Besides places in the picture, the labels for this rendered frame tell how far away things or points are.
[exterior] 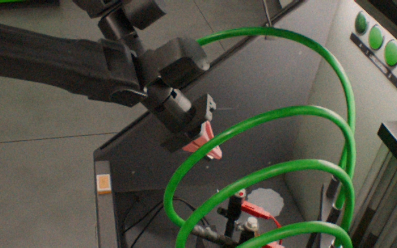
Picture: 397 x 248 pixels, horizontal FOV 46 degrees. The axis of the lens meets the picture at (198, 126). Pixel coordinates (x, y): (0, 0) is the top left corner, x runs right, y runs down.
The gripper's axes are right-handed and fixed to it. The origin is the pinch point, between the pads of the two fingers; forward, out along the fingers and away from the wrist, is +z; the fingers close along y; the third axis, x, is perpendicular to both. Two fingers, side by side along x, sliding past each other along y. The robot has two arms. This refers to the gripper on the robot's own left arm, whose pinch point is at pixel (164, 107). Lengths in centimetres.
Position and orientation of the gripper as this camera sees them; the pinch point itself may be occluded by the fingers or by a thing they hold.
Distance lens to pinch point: 88.6
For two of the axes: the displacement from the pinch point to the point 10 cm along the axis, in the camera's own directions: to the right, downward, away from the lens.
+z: 5.1, 8.6, 0.5
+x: -7.5, 4.1, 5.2
